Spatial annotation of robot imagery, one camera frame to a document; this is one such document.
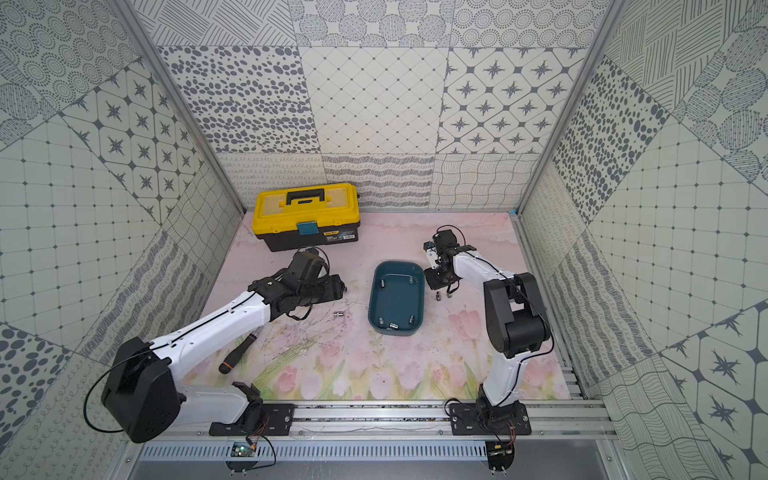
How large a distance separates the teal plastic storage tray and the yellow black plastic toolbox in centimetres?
21

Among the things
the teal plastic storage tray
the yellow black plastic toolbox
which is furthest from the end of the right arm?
the yellow black plastic toolbox

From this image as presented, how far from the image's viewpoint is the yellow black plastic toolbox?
994mm

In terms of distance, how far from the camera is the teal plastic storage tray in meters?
0.90

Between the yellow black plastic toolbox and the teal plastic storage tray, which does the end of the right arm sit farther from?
the yellow black plastic toolbox
